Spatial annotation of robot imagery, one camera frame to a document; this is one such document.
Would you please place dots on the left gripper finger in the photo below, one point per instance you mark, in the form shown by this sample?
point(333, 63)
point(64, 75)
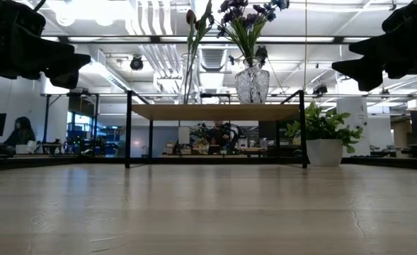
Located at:
point(66, 61)
point(64, 79)

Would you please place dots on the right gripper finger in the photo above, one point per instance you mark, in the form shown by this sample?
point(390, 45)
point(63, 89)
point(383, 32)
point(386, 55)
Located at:
point(371, 46)
point(365, 72)

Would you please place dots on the blue artificial flower bunch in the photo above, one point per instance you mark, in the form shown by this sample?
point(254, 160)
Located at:
point(280, 4)

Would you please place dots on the patterned cut-glass vase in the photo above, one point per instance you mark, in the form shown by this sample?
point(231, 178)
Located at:
point(252, 85)

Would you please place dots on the purple artificial flower bunch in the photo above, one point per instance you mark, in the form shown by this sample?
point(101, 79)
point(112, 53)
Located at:
point(251, 18)

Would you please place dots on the tall clear glass vase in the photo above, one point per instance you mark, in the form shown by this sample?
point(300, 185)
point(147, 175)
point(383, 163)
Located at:
point(190, 81)

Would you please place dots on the wooden shelf black metal legs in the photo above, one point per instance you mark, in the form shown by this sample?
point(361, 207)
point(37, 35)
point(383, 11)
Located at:
point(215, 111)

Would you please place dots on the black ceiling spotlight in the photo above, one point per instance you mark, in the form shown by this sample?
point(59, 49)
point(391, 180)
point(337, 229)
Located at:
point(320, 89)
point(136, 63)

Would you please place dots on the person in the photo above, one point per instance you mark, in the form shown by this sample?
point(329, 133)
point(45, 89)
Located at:
point(218, 136)
point(20, 132)

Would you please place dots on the green plant in white pot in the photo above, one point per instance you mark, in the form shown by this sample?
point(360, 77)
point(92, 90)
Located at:
point(324, 152)

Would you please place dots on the white paper sign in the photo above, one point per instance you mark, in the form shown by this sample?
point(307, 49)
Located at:
point(184, 135)

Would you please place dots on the black background workstation frame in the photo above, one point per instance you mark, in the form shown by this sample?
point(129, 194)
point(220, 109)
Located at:
point(46, 120)

